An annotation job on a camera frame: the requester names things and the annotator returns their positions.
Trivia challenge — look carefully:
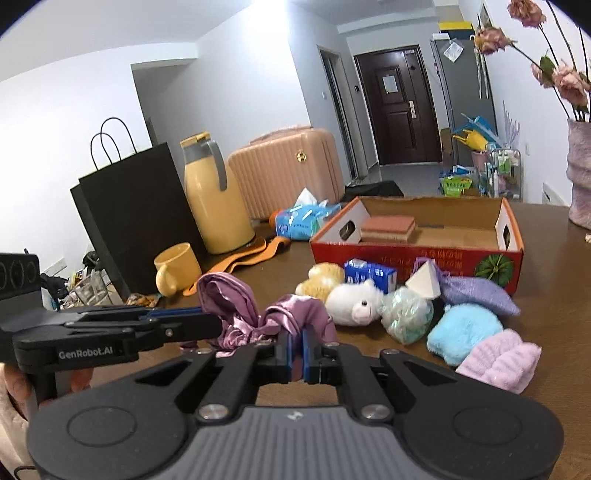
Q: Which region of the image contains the black fabric bag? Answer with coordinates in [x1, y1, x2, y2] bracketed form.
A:
[345, 180, 403, 201]

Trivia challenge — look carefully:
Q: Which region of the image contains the grey fridge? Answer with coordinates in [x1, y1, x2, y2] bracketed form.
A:
[430, 34, 497, 134]

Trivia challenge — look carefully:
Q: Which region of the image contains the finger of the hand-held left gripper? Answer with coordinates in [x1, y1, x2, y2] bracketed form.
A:
[65, 315, 223, 352]
[69, 305, 206, 324]

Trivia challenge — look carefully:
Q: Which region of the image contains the green mesh bath ball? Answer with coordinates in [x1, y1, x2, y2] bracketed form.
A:
[381, 286, 435, 344]

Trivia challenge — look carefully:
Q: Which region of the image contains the blue tissue pack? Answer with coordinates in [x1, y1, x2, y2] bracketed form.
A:
[275, 188, 343, 241]

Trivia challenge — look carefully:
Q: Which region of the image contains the person's left forearm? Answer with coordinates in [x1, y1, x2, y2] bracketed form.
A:
[0, 392, 37, 480]

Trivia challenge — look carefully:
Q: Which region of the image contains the pink ribbed vase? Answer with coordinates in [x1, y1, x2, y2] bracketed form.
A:
[566, 117, 591, 230]

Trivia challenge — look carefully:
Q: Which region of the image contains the blue plastic item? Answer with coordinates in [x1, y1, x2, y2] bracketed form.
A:
[462, 114, 499, 144]

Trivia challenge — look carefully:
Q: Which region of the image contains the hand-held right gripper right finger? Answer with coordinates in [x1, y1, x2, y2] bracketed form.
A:
[301, 325, 462, 424]

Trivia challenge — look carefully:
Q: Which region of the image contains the yellow mug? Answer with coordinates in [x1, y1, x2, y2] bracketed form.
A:
[154, 243, 203, 297]

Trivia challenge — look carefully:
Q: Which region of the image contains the white wall panel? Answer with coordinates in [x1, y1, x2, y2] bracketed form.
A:
[542, 182, 571, 206]

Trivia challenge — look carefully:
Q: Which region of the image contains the black paper bag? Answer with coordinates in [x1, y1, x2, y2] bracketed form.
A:
[70, 117, 208, 301]

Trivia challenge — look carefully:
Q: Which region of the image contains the purple satin cloth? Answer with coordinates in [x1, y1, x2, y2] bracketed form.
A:
[198, 272, 338, 358]

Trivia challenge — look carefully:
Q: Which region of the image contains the green bag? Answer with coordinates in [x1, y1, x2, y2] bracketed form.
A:
[438, 175, 467, 197]

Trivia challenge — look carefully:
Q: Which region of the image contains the yellow box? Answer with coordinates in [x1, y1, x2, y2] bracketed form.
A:
[438, 19, 475, 38]

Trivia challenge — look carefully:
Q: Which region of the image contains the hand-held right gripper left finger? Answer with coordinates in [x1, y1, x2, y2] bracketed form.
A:
[134, 330, 296, 424]

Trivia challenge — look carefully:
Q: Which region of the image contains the orange strap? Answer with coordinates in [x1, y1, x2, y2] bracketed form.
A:
[182, 236, 291, 296]

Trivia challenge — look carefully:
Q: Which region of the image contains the pink suitcase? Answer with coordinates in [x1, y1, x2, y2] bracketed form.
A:
[228, 126, 346, 220]

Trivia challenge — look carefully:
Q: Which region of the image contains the pink towel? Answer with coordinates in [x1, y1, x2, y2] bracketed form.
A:
[455, 329, 542, 394]

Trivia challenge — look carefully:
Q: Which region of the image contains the yellow thermos jug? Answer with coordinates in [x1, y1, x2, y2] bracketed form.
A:
[179, 132, 256, 256]

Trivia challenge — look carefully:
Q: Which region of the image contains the blue fluffy cloth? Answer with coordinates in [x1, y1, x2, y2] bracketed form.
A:
[427, 304, 504, 367]

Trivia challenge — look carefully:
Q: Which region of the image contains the purple dried grass bunch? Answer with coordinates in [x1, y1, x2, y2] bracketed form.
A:
[501, 102, 522, 148]

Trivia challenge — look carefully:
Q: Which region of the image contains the yellow plush toy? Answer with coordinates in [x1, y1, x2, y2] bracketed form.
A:
[295, 262, 346, 303]

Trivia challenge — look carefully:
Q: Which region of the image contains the person's left hand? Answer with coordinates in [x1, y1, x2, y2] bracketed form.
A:
[0, 362, 95, 418]

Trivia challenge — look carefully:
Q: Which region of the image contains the grey sliding door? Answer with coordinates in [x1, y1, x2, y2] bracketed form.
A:
[318, 46, 358, 181]

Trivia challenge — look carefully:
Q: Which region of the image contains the dried pink flower bunch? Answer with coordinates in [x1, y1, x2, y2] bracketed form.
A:
[475, 0, 591, 123]

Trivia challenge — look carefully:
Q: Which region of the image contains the white triangular sponge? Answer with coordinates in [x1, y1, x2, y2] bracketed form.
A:
[405, 259, 441, 301]

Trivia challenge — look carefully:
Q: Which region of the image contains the patterned snack packet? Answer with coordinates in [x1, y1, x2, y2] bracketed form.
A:
[126, 293, 162, 309]

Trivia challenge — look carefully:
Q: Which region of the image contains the blue and white tissue packet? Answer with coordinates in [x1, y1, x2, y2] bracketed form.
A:
[344, 258, 398, 294]

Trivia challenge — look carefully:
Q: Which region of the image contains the purple knit pouch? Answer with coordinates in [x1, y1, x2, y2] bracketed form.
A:
[413, 257, 522, 317]

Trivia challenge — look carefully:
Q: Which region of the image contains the storage cart with bottles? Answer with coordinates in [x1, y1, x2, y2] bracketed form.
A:
[478, 143, 522, 201]

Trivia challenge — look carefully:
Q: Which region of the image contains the red cardboard box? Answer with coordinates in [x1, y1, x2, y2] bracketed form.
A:
[309, 196, 525, 296]

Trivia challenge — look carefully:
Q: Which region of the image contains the dark brown door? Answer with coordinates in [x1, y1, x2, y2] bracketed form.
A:
[353, 45, 443, 167]

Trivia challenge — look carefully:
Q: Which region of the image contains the white plush bear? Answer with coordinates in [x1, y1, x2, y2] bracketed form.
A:
[325, 279, 386, 327]

